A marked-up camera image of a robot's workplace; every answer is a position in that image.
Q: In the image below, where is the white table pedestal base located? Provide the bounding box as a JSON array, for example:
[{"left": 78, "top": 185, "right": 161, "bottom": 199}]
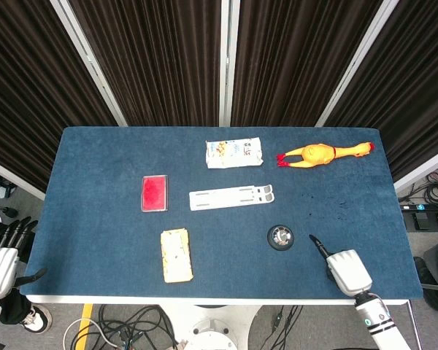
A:
[{"left": 156, "top": 304, "right": 266, "bottom": 350}]

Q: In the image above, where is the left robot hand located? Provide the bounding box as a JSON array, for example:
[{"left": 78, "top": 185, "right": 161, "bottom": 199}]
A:
[{"left": 0, "top": 216, "right": 47, "bottom": 299}]

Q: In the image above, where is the dark pleated curtain partition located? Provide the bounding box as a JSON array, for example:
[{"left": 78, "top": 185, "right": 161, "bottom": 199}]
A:
[{"left": 0, "top": 0, "right": 438, "bottom": 194}]

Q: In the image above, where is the white snack packet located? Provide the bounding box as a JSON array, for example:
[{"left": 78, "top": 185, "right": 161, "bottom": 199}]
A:
[{"left": 205, "top": 136, "right": 264, "bottom": 170}]

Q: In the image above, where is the red stamp pad case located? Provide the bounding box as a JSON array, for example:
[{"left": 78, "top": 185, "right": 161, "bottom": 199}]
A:
[{"left": 140, "top": 174, "right": 169, "bottom": 213}]

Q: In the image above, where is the black round disc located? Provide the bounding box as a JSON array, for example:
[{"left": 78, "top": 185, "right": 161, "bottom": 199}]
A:
[{"left": 266, "top": 224, "right": 296, "bottom": 252}]

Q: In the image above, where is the black floor cable bundle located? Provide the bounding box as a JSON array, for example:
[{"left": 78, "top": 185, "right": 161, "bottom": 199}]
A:
[{"left": 94, "top": 304, "right": 180, "bottom": 350}]

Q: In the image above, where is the black and white sneaker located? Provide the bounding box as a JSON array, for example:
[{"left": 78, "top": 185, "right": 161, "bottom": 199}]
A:
[{"left": 23, "top": 305, "right": 53, "bottom": 335}]

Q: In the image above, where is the white folding stand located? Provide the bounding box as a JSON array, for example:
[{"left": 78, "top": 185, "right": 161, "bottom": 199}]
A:
[{"left": 188, "top": 184, "right": 276, "bottom": 212}]

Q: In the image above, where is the white coiled cable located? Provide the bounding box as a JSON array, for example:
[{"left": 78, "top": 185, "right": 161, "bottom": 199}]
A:
[{"left": 62, "top": 318, "right": 123, "bottom": 350}]

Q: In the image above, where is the blue table cloth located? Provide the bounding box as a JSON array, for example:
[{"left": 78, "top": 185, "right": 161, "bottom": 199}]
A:
[{"left": 20, "top": 125, "right": 424, "bottom": 302}]

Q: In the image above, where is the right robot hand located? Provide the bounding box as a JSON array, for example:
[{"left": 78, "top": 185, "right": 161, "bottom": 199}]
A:
[{"left": 308, "top": 233, "right": 373, "bottom": 296}]

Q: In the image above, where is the yellow biscuit packet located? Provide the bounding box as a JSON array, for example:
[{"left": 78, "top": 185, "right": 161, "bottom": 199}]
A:
[{"left": 160, "top": 227, "right": 195, "bottom": 284}]

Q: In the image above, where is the yellow rubber chicken toy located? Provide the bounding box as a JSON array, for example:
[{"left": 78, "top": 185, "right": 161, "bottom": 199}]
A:
[{"left": 276, "top": 141, "right": 375, "bottom": 170}]

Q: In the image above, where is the black cable tangle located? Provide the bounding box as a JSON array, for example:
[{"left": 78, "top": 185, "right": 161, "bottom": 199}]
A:
[{"left": 399, "top": 163, "right": 438, "bottom": 207}]

